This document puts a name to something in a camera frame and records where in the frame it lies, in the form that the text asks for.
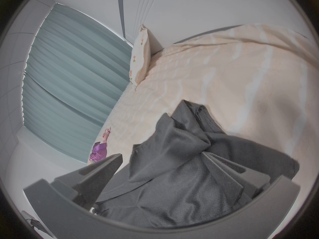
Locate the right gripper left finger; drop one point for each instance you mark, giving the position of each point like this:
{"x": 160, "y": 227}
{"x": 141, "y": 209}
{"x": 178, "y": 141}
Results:
{"x": 97, "y": 180}

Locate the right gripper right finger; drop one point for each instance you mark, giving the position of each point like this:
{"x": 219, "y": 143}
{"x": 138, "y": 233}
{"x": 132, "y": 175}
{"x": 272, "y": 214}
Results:
{"x": 229, "y": 175}

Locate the black T-shirt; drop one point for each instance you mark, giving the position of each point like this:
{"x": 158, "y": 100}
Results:
{"x": 174, "y": 183}

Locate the bed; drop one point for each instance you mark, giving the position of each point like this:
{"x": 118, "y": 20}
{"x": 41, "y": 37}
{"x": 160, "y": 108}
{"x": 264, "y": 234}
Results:
{"x": 249, "y": 83}

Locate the purple garment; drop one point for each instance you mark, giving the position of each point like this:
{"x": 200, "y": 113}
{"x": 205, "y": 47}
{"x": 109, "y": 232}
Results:
{"x": 99, "y": 152}

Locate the pink garment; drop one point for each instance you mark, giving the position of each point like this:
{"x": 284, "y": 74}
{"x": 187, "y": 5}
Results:
{"x": 106, "y": 134}

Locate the blue-green curtain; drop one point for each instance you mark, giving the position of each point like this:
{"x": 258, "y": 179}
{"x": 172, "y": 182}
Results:
{"x": 74, "y": 71}

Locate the white printed pillow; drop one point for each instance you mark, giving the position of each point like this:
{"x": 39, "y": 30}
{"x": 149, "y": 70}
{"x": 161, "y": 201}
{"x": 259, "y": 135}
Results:
{"x": 140, "y": 58}

